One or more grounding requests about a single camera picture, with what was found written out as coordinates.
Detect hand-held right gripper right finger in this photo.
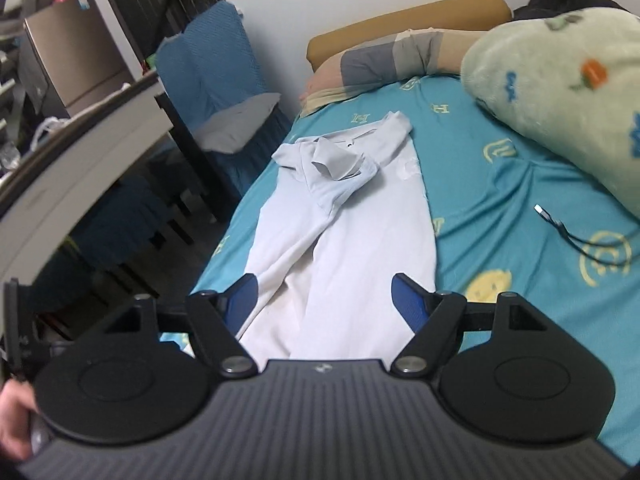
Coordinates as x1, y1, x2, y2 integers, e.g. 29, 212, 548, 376
389, 273, 577, 378

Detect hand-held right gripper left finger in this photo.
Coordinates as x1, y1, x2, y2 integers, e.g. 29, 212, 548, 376
74, 273, 261, 378

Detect white shirt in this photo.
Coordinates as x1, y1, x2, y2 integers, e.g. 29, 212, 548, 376
237, 110, 439, 361

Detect person's left hand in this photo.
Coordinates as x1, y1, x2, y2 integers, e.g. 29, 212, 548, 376
0, 378, 50, 462

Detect blue covered chair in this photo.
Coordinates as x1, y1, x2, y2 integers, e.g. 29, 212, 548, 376
35, 174, 173, 312
154, 1, 297, 202

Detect bed with teal printed sheet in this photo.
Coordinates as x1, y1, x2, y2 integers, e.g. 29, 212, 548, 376
187, 72, 640, 467

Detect white table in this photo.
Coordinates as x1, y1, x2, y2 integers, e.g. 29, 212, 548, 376
0, 70, 221, 282

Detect grey seat cushion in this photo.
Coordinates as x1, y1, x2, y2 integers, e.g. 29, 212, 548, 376
194, 92, 283, 156

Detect white plastic bag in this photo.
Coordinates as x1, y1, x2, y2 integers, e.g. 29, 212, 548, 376
30, 117, 72, 154

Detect plaid pillow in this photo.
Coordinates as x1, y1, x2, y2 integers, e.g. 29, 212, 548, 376
299, 29, 494, 117

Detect grey hanging cloth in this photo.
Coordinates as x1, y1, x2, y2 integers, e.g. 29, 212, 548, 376
17, 34, 50, 107

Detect green fleece blanket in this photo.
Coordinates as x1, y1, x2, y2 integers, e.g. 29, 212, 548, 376
459, 6, 640, 220

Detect tan padded headboard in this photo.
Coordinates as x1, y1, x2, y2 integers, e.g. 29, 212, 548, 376
306, 0, 514, 75

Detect dark cloth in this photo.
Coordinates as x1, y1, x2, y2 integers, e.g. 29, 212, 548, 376
512, 0, 632, 22

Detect black cable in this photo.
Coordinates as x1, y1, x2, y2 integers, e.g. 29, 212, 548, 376
533, 203, 640, 263

